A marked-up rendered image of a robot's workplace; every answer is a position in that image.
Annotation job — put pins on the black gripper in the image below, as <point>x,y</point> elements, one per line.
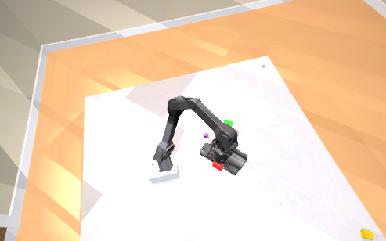
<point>208,152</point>

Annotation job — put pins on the green block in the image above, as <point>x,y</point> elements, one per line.
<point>228,122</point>

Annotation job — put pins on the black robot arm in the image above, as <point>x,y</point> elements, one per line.
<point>225,141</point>

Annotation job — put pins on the red block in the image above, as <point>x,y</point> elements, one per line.
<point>217,166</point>

